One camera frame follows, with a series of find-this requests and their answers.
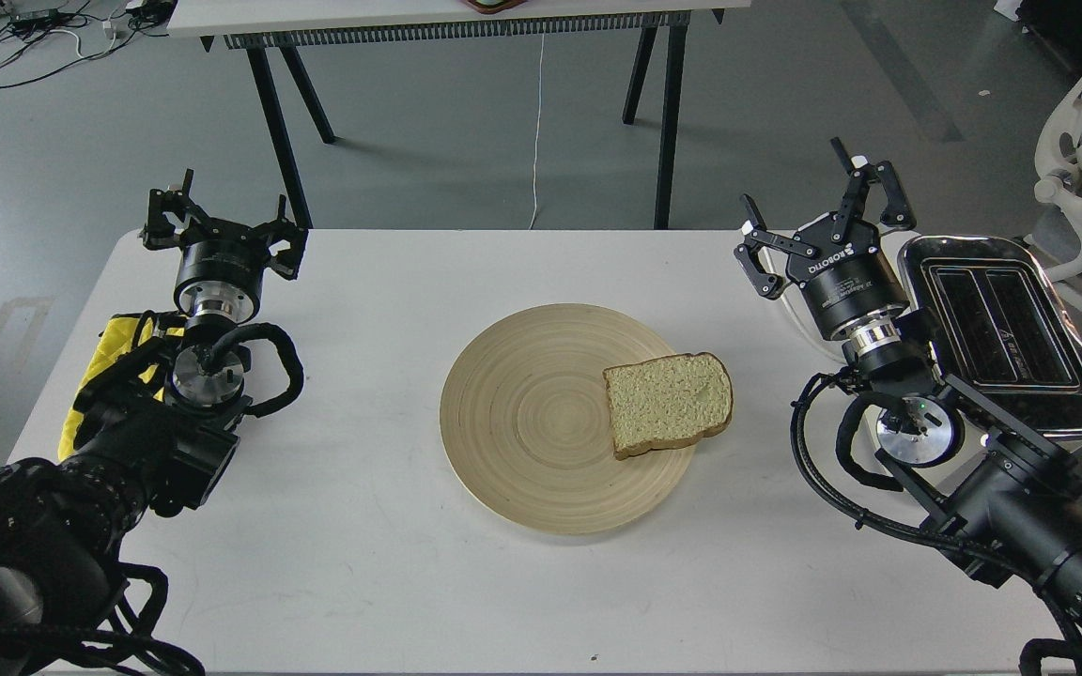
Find white hanging cable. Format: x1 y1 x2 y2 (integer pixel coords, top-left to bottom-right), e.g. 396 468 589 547
529 34 546 231

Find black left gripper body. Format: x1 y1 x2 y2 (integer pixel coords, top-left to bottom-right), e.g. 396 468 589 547
175 222 271 319

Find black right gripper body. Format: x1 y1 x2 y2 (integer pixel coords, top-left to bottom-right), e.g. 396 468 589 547
786 213 907 341

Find round wooden plate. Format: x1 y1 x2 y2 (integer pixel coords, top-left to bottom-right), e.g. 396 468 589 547
440 303 694 536

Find white background table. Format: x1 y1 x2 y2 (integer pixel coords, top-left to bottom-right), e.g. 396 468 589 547
167 1 737 230

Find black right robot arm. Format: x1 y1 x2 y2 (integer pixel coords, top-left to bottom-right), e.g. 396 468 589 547
734 138 1082 675

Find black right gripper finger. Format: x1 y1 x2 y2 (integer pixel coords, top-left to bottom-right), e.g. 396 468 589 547
829 138 918 243
734 194 821 301

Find slice of brown bread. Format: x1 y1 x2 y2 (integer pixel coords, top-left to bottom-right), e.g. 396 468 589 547
602 352 734 461

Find brown object on background table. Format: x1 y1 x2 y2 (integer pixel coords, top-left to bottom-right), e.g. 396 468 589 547
463 0 527 14

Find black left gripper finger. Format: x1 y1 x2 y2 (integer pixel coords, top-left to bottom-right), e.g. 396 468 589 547
138 170 215 250
255 195 308 281

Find white chrome toaster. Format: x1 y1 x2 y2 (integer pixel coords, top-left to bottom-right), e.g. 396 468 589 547
856 231 1082 470

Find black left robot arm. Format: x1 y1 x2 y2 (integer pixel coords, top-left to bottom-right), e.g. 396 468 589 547
0 172 309 675

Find yellow cloth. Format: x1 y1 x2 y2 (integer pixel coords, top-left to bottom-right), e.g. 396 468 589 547
56 312 188 462

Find floor cables and power strips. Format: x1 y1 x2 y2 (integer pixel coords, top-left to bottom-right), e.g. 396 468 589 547
0 0 179 91

